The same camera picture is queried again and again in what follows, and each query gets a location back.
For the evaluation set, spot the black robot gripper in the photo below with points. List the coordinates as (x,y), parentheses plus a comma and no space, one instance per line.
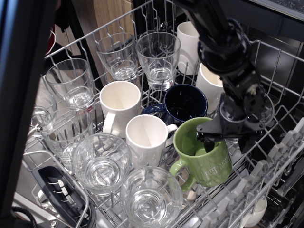
(243,96)

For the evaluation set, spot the green ceramic mug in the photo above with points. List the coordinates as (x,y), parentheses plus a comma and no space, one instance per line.
(209,169)

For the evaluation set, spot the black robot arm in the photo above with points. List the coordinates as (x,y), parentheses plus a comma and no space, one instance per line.
(225,50)

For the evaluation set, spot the dark blue mug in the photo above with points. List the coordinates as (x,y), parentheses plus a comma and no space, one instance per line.
(181,103)

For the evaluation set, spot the white mug right tilted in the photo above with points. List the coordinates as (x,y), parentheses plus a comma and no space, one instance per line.
(210,85)

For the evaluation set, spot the white mug front centre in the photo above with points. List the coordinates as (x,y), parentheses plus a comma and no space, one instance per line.
(147,137)

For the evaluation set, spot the white mug back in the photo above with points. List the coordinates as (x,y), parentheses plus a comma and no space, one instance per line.
(189,60)

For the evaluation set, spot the white mug left centre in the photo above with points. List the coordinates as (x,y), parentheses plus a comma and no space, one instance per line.
(120,102)

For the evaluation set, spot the clear glass right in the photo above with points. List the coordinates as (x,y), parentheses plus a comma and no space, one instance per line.
(266,115)

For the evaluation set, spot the grey plastic tine holder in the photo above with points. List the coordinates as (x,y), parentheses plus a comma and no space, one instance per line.
(232,209)

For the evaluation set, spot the white bowl lower rack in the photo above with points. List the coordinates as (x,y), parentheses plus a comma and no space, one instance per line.
(252,219)

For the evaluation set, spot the clear glass front centre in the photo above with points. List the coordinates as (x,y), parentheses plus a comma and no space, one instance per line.
(151,197)

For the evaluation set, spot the clear glass back centre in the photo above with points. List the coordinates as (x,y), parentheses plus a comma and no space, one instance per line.
(158,54)

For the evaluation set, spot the clear glass front left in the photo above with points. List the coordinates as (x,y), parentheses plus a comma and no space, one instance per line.
(101,162)

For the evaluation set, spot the clear glass back left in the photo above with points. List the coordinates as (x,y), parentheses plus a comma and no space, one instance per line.
(117,54)

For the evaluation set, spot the clear glass lower left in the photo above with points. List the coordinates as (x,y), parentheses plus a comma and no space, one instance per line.
(64,129)

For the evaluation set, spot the tall clear glass left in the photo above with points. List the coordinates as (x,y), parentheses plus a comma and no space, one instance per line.
(71,80)

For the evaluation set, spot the clear glass far left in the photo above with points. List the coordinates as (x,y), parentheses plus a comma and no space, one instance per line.
(45,104)

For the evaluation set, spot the grey wire dishwasher rack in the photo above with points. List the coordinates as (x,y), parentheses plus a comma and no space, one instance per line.
(281,64)

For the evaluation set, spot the black rack handle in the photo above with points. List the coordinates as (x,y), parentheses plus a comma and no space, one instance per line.
(65,198)

